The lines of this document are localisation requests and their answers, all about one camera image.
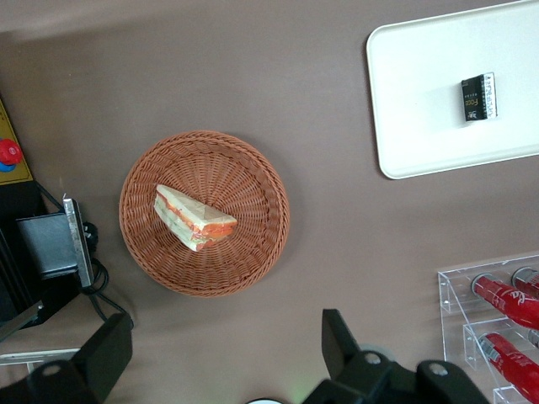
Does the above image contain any black box with metal bracket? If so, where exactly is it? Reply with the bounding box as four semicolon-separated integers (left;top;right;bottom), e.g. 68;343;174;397
15;196;95;289

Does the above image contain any yellow emergency stop box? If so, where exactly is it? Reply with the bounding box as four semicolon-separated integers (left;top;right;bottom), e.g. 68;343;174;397
0;98;35;187

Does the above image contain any round brown wicker basket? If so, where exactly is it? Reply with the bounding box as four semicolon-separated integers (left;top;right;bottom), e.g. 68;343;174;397
119;130;291;299

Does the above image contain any red emergency stop button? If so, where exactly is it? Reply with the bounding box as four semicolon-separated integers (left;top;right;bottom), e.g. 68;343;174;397
0;138;23;166

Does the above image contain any white plastic tray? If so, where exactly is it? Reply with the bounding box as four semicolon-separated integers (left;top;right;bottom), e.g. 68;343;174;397
365;0;539;181

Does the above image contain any aluminium profile bar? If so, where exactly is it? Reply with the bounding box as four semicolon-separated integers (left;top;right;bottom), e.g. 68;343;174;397
0;347;82;374

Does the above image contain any triangle sandwich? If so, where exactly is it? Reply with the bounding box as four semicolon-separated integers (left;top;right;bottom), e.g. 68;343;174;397
153;183;238;253

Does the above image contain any black cable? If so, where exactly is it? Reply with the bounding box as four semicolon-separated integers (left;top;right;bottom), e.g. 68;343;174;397
38;183;136;330

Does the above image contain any black snack pack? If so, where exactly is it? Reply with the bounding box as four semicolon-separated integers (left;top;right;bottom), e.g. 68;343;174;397
460;72;501;124

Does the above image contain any clear acrylic bottle rack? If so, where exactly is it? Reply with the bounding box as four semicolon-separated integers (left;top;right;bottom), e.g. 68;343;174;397
436;252;539;404

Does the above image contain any red cola bottle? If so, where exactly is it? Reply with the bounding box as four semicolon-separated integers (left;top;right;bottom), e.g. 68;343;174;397
511;267;539;302

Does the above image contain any red soda can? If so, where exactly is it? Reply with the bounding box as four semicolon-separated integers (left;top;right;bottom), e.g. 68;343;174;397
470;273;539;330
478;332;539;404

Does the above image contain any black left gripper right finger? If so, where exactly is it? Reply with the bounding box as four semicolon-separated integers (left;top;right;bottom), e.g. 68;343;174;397
302;309;502;404

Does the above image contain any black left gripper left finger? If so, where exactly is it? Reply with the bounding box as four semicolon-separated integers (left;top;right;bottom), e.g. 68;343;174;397
0;313;134;404

